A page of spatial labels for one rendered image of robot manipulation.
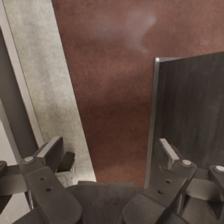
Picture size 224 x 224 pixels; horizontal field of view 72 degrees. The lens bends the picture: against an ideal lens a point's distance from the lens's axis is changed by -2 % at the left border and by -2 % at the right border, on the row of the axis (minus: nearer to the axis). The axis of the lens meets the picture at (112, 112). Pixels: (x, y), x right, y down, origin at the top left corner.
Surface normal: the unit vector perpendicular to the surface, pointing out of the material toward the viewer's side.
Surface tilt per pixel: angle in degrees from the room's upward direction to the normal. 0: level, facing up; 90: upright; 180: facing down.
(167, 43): 0
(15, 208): 90
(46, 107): 0
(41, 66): 0
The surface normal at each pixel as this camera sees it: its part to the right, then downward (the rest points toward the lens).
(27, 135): -0.01, 0.25
